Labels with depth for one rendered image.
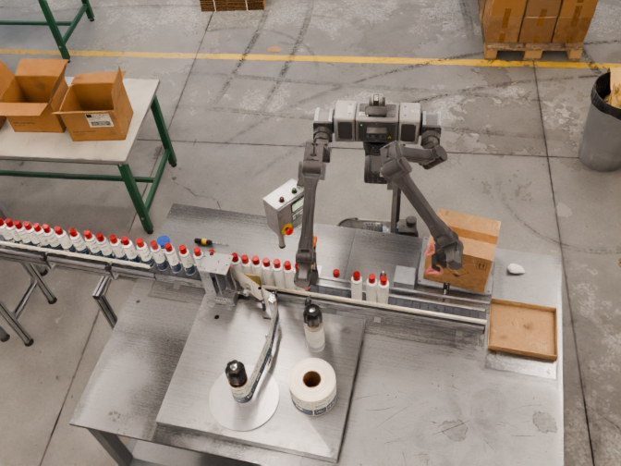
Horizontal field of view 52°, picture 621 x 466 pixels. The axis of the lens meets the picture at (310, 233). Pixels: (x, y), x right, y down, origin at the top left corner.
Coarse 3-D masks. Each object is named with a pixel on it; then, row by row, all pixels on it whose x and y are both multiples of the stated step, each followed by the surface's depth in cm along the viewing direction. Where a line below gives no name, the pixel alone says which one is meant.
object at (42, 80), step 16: (0, 64) 403; (32, 64) 415; (48, 64) 414; (64, 64) 413; (0, 80) 401; (16, 80) 416; (32, 80) 415; (48, 80) 414; (64, 80) 411; (0, 96) 399; (16, 96) 415; (32, 96) 426; (48, 96) 424; (64, 96) 411; (0, 112) 389; (16, 112) 388; (32, 112) 387; (48, 112) 399; (16, 128) 413; (32, 128) 411; (48, 128) 410; (64, 128) 412
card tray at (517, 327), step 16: (496, 304) 306; (512, 304) 305; (528, 304) 302; (496, 320) 301; (512, 320) 301; (528, 320) 300; (544, 320) 300; (496, 336) 296; (512, 336) 295; (528, 336) 295; (544, 336) 294; (512, 352) 290; (528, 352) 287; (544, 352) 289
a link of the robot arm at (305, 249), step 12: (300, 168) 255; (324, 168) 254; (312, 180) 256; (312, 192) 257; (312, 204) 259; (312, 216) 261; (312, 228) 264; (300, 240) 264; (312, 240) 265; (300, 252) 266; (312, 252) 265
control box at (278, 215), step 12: (288, 180) 278; (276, 192) 274; (288, 192) 273; (300, 192) 273; (264, 204) 274; (276, 204) 269; (288, 204) 270; (276, 216) 271; (288, 216) 276; (300, 216) 282; (276, 228) 280
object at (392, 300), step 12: (168, 264) 328; (180, 276) 322; (192, 276) 322; (264, 288) 315; (312, 288) 313; (324, 288) 313; (336, 288) 312; (336, 300) 308; (396, 300) 306; (408, 300) 305; (396, 312) 302; (444, 312) 300; (456, 312) 300; (468, 312) 300; (480, 312) 299; (468, 324) 297; (480, 324) 295
